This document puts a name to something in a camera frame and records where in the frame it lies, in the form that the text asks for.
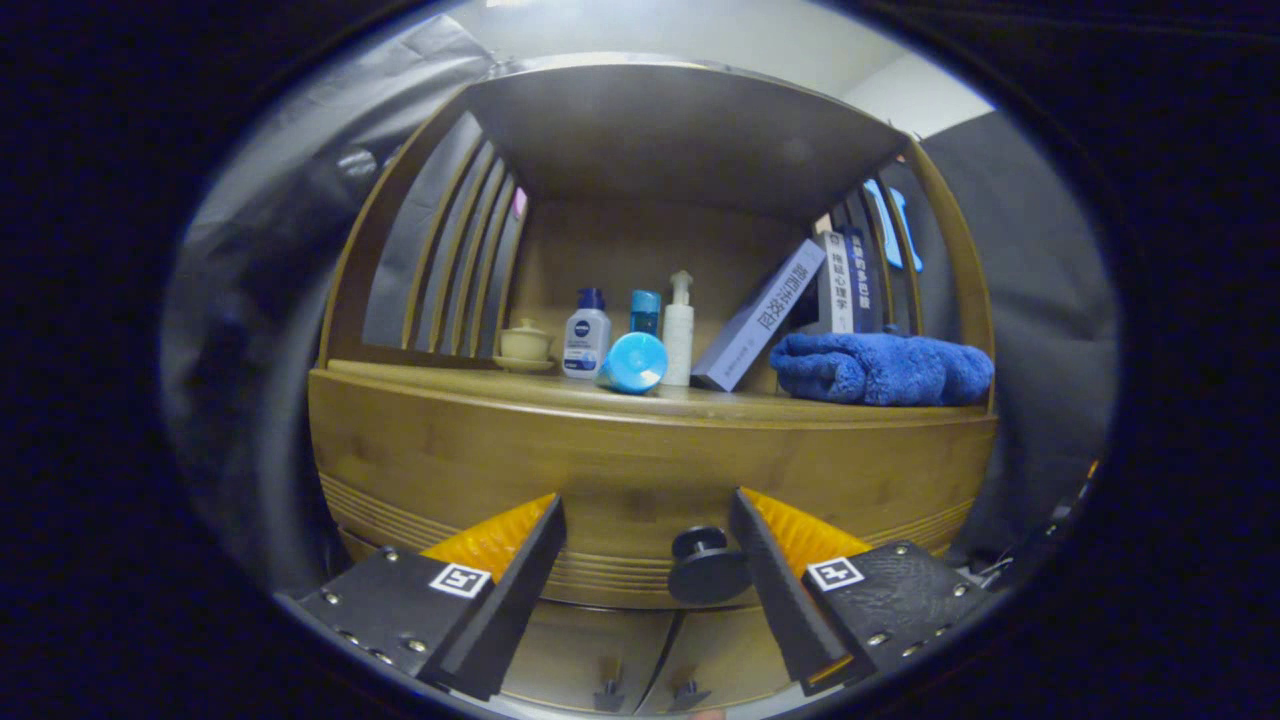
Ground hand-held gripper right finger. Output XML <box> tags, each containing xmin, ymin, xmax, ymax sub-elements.
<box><xmin>728</xmin><ymin>487</ymin><xmax>993</xmax><ymax>698</ymax></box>

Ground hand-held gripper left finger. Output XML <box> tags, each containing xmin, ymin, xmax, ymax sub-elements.
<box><xmin>275</xmin><ymin>493</ymin><xmax>568</xmax><ymax>701</ymax></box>

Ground blue squeeze tube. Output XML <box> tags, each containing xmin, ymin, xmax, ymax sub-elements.
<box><xmin>597</xmin><ymin>332</ymin><xmax>669</xmax><ymax>395</ymax></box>

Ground wooden cabinet door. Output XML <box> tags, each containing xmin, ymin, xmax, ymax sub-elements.
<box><xmin>500</xmin><ymin>603</ymin><xmax>683</xmax><ymax>716</ymax></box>
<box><xmin>640</xmin><ymin>605</ymin><xmax>801</xmax><ymax>716</ymax></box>

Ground wooden countertop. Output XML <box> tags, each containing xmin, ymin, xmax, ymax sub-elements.
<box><xmin>325</xmin><ymin>358</ymin><xmax>996</xmax><ymax>421</ymax></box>

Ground wooden cabinet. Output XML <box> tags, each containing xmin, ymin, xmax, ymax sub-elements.
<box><xmin>305</xmin><ymin>52</ymin><xmax>1001</xmax><ymax>716</ymax></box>

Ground blue folded towel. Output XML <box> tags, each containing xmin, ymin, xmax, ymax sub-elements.
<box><xmin>768</xmin><ymin>331</ymin><xmax>995</xmax><ymax>407</ymax></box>

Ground beige lidded teacup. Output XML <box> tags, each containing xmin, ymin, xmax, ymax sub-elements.
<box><xmin>492</xmin><ymin>318</ymin><xmax>557</xmax><ymax>375</ymax></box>

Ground white bottle with blue cap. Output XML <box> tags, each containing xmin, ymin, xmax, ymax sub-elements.
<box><xmin>562</xmin><ymin>288</ymin><xmax>612</xmax><ymax>381</ymax></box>

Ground lavender leaning book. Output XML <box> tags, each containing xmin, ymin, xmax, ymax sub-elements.
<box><xmin>690</xmin><ymin>238</ymin><xmax>828</xmax><ymax>393</ymax></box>

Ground white pump bottle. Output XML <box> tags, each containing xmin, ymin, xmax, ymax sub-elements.
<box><xmin>662</xmin><ymin>270</ymin><xmax>696</xmax><ymax>387</ymax></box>

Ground white spine book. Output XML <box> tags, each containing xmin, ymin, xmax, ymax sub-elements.
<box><xmin>815</xmin><ymin>230</ymin><xmax>856</xmax><ymax>336</ymax></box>

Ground dark blue spine book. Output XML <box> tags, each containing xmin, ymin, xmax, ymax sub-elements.
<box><xmin>845</xmin><ymin>225</ymin><xmax>886</xmax><ymax>334</ymax></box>

